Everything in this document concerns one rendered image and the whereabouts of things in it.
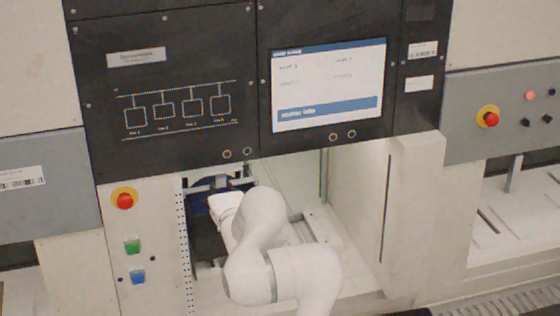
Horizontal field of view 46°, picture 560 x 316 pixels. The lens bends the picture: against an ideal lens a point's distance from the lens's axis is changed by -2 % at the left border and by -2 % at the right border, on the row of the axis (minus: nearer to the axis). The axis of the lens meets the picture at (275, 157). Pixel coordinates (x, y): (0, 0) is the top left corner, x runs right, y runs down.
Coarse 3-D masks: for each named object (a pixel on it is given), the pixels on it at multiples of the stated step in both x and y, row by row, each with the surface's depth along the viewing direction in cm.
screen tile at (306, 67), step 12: (300, 60) 153; (312, 60) 154; (324, 60) 155; (276, 72) 153; (288, 72) 154; (300, 72) 155; (312, 72) 156; (324, 72) 156; (276, 84) 155; (312, 84) 157; (324, 84) 158; (276, 96) 156; (288, 96) 157; (300, 96) 158; (312, 96) 159; (324, 96) 160
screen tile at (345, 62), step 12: (336, 60) 156; (348, 60) 157; (360, 60) 157; (372, 60) 158; (336, 72) 157; (372, 72) 160; (336, 84) 159; (348, 84) 160; (360, 84) 161; (372, 84) 162; (336, 96) 161
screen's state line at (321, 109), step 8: (376, 96) 164; (312, 104) 160; (320, 104) 161; (328, 104) 161; (336, 104) 162; (344, 104) 163; (352, 104) 163; (360, 104) 164; (368, 104) 165; (376, 104) 165; (280, 112) 159; (288, 112) 159; (296, 112) 160; (304, 112) 161; (312, 112) 161; (320, 112) 162; (328, 112) 162; (336, 112) 163; (280, 120) 160; (288, 120) 160
